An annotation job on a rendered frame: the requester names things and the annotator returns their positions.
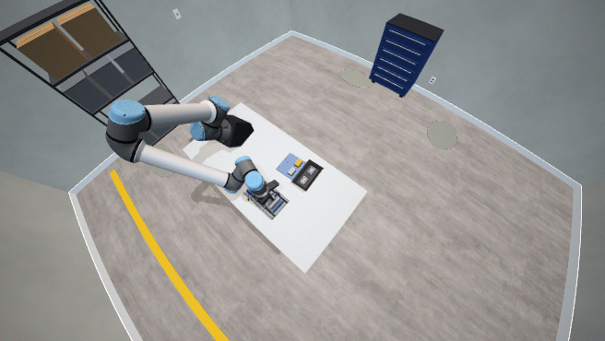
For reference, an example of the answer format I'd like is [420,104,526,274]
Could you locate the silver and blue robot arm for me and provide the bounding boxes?
[105,95,279,197]

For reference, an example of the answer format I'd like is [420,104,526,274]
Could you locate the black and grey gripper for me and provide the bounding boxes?
[258,192,274,206]

